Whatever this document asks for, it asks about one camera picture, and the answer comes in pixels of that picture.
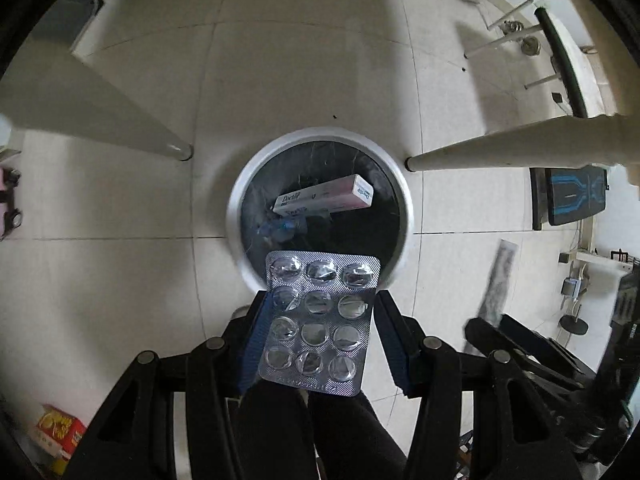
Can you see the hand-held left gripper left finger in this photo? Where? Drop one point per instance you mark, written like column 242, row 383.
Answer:
column 252, row 345

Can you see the long white pink medicine box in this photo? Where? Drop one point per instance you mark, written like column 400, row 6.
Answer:
column 320, row 195

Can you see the small black stand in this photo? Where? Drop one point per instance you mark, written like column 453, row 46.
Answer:
column 573, row 325

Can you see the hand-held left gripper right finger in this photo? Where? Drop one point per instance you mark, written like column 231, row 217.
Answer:
column 400, row 350

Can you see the black bin liner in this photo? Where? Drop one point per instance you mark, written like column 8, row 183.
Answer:
column 360, row 235

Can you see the small metal weight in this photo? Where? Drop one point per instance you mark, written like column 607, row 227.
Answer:
column 531, row 46
column 510, row 26

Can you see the person's black pants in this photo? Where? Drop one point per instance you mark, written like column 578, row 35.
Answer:
column 345, row 440

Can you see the round white trash bin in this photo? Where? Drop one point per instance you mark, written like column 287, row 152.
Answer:
column 235, row 200

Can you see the pink suitcase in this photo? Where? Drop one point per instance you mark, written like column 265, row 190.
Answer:
column 5, row 187

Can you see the crumpled blue wrapper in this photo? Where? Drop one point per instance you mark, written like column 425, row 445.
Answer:
column 282, row 225

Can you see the red yellow cardboard box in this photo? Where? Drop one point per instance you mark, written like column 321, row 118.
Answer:
column 60, row 430

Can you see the silver blister pack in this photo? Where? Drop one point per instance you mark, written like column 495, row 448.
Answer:
column 320, row 325

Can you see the white chair with black frame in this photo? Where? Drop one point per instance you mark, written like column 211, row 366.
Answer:
column 562, row 60

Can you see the black blue step board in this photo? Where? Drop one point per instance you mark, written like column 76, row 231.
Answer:
column 575, row 195

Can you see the grey patterned strip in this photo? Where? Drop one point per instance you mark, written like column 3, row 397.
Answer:
column 497, row 280

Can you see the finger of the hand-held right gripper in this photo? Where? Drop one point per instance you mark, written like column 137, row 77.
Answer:
column 550, row 345
column 482, row 332

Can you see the white table leg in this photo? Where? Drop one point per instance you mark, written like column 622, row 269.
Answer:
column 500, row 147
column 100, row 105

